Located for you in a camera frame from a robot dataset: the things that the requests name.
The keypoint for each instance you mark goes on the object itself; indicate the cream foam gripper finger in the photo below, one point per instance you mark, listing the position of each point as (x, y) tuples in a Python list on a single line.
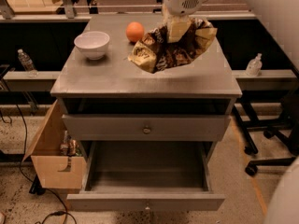
[(176, 27)]

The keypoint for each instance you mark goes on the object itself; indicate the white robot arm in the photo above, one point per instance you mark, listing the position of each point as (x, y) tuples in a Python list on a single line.
[(281, 19)]

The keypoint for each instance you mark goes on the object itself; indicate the brown chip bag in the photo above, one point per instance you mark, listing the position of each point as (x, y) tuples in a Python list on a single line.
[(154, 52)]

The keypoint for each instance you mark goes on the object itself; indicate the black office chair base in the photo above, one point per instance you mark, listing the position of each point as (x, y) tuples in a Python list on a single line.
[(269, 140)]

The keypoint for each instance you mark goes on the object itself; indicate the clear water bottle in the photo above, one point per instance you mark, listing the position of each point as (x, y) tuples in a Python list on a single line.
[(27, 63)]

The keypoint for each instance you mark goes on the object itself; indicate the grey upper drawer with knob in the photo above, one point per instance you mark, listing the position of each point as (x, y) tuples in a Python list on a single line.
[(146, 127)]

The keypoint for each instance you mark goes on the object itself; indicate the open grey lower drawer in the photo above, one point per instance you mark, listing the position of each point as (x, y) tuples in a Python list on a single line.
[(146, 176)]

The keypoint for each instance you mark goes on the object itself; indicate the cardboard box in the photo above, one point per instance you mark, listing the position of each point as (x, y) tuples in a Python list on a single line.
[(54, 170)]

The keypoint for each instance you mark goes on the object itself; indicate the grey drawer cabinet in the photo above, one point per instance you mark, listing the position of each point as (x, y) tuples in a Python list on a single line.
[(115, 86)]

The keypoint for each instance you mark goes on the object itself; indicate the white bowl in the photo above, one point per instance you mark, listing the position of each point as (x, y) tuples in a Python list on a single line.
[(93, 45)]

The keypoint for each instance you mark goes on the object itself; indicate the snack packets in box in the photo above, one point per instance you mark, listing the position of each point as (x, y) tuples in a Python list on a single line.
[(69, 147)]

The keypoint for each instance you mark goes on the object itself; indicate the hand sanitizer bottle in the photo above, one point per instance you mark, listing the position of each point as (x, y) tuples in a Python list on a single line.
[(254, 66)]

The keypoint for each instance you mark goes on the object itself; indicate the orange fruit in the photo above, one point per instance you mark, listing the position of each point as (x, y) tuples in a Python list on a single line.
[(134, 31)]

